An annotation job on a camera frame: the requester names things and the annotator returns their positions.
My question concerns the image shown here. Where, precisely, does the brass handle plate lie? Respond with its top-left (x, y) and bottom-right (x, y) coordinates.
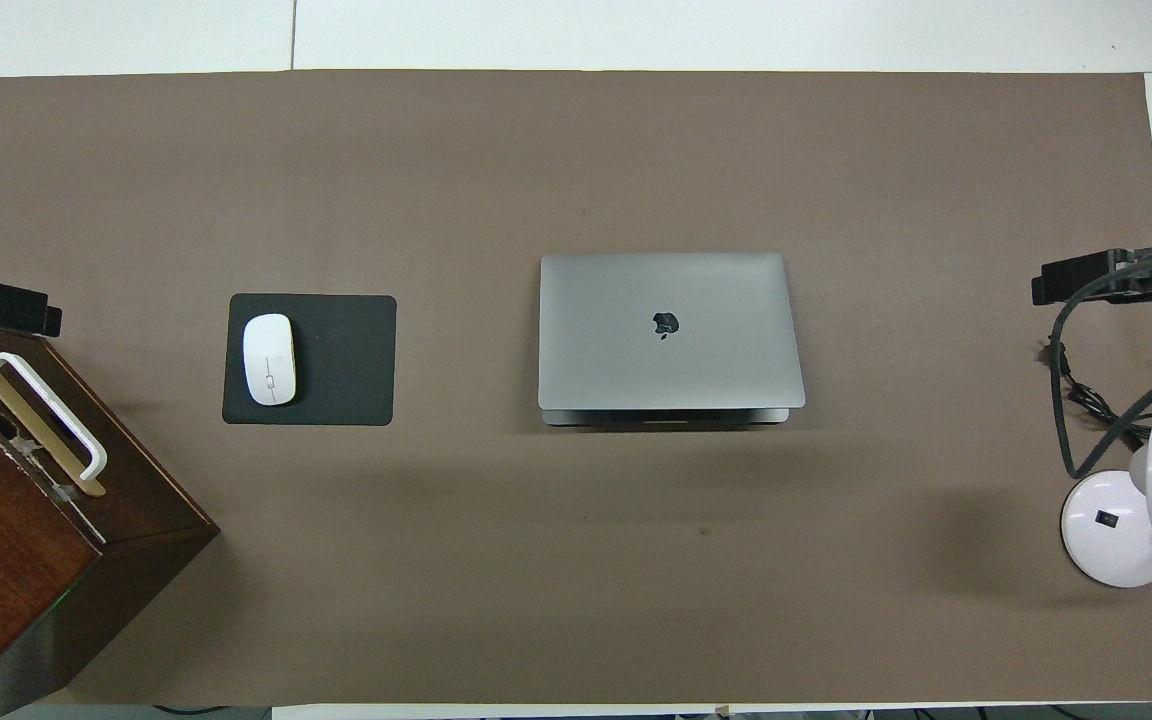
top-left (0, 353), bottom-right (107, 498)

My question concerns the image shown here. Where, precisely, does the white desk lamp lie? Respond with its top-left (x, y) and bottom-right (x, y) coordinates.
top-left (1060, 412), bottom-right (1152, 589)

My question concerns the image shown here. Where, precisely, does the white box handle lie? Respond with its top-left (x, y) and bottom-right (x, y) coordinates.
top-left (0, 352), bottom-right (109, 481)

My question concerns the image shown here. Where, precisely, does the silver grey laptop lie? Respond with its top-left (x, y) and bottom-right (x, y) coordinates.
top-left (538, 252), bottom-right (807, 428)

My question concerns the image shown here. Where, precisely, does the brown table mat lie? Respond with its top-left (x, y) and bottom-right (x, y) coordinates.
top-left (0, 70), bottom-right (1152, 706)

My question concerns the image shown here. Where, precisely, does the black mouse pad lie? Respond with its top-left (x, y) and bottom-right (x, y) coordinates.
top-left (222, 293), bottom-right (398, 427)

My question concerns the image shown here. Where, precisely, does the white computer mouse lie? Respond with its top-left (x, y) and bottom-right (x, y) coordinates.
top-left (242, 313), bottom-right (297, 407)

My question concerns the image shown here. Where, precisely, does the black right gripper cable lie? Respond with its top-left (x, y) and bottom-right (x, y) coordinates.
top-left (1049, 250), bottom-right (1152, 479)

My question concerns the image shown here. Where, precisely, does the black lamp power cable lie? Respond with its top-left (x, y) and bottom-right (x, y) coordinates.
top-left (1036, 338), bottom-right (1152, 446)

